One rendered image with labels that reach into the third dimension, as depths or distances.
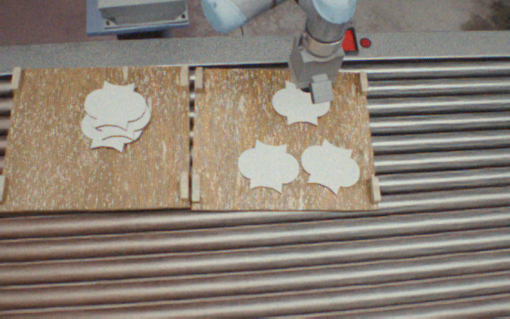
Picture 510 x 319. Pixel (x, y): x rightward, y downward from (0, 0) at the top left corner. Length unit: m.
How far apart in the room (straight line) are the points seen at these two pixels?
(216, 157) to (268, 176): 0.12
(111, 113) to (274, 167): 0.38
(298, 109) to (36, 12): 1.72
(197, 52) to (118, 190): 0.40
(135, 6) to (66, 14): 1.29
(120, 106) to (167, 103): 0.11
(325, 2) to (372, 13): 1.79
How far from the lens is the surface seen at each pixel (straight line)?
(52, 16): 2.63
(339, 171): 1.16
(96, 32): 1.43
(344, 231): 1.15
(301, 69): 1.01
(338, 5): 0.87
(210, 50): 1.31
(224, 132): 1.18
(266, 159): 1.14
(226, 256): 1.11
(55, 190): 1.18
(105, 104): 1.18
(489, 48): 1.51
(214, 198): 1.12
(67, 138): 1.22
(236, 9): 0.87
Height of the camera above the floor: 2.00
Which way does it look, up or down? 67 degrees down
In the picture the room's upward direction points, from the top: 10 degrees clockwise
